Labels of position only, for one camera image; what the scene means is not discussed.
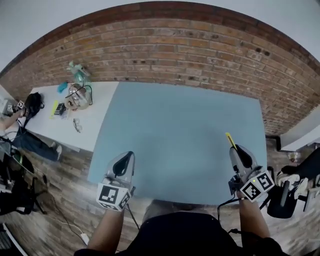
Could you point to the green plastic bottle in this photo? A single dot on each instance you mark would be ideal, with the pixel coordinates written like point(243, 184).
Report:
point(78, 71)

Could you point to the yellow pen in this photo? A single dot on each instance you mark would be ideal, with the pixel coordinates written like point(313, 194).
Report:
point(230, 140)

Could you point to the white power adapter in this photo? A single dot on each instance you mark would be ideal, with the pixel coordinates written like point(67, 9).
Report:
point(84, 238)

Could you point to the yellow-green marker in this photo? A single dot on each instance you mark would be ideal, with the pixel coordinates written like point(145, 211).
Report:
point(53, 110)

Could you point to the black bag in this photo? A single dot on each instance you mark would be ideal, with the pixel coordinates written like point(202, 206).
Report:
point(33, 103)

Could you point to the person's left forearm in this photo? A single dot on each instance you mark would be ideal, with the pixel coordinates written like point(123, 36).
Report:
point(107, 230)

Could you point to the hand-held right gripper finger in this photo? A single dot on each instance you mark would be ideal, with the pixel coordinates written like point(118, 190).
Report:
point(247, 160)
point(235, 161)

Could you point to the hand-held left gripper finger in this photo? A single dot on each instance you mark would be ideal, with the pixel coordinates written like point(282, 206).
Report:
point(111, 170)
point(133, 166)

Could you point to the clear brown round container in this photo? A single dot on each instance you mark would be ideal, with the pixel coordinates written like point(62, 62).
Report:
point(76, 98)

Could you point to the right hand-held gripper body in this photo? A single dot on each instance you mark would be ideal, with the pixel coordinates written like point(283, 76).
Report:
point(257, 186)

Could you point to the white glove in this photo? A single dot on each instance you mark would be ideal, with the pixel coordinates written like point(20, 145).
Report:
point(291, 181)

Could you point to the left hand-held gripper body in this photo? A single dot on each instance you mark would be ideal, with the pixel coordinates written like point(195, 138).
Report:
point(108, 195)

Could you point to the small black box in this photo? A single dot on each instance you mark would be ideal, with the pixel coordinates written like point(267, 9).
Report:
point(60, 109)

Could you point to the teal crumpled wrapper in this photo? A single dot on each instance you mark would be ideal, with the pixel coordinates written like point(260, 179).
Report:
point(62, 87)

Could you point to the clear safety glasses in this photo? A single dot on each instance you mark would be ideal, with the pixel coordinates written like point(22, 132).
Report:
point(77, 125)

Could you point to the white desk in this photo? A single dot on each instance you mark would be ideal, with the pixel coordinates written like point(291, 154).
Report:
point(300, 130)

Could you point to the black equipment stand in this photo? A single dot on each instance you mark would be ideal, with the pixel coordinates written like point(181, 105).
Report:
point(17, 180)

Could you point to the person's black shirt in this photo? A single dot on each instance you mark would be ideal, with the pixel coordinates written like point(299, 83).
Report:
point(180, 235)

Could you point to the person's right forearm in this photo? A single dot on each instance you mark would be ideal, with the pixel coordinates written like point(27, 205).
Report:
point(252, 217)

